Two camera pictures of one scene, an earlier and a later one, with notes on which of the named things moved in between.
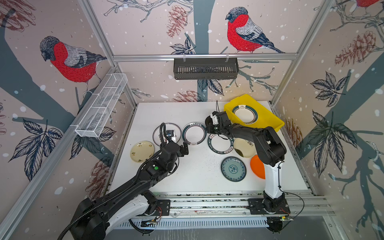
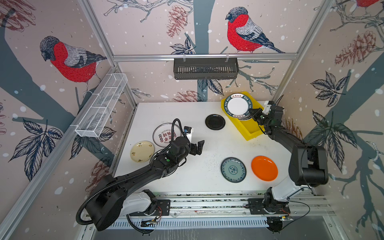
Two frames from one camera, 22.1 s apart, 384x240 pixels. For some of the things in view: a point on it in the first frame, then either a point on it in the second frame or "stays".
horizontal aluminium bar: x=170 y=58 stays
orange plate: x=257 y=167 stays
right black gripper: x=212 y=130 -> x=259 y=112
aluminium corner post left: x=89 y=10 stays
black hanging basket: x=207 y=69 stays
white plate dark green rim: x=221 y=144 -> x=238 y=105
